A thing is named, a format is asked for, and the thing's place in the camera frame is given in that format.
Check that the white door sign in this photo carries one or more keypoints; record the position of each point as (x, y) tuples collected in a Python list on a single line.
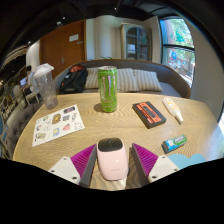
[(73, 37)]

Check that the glass-door cabinet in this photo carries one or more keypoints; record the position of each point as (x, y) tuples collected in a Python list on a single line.
[(135, 41)]

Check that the pink computer mouse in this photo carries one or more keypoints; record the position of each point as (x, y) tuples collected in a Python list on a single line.
[(112, 160)]

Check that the person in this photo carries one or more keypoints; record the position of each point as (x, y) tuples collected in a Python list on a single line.
[(29, 76)]

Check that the black and orange flat box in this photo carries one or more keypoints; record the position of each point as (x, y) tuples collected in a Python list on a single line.
[(149, 114)]

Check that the green drink can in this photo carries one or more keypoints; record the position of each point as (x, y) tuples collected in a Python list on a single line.
[(107, 90)]

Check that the small white tube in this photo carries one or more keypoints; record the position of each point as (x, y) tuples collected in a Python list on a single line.
[(172, 108)]

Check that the clear shaker bottle white lid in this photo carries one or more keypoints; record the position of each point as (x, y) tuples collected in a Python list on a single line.
[(46, 86)]

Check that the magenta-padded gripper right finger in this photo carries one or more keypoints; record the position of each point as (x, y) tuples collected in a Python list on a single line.
[(163, 166)]

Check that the grey curved sofa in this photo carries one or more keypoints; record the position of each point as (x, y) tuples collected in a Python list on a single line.
[(173, 80)]

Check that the green and blue gum pack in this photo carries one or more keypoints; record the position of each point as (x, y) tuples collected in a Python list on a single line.
[(174, 143)]

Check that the black backpack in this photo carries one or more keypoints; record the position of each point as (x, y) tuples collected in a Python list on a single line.
[(74, 80)]

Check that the grey tufted chair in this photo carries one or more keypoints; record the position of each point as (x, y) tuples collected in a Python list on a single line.
[(20, 126)]

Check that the brown wooden door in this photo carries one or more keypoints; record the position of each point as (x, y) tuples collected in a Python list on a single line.
[(56, 50)]

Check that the white sticker sheet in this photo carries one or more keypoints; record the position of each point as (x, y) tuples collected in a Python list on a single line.
[(58, 125)]

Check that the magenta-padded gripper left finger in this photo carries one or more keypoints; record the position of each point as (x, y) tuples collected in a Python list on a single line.
[(65, 168)]

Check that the striped cushion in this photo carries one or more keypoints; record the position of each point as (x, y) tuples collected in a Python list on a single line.
[(126, 80), (148, 80), (91, 78)]

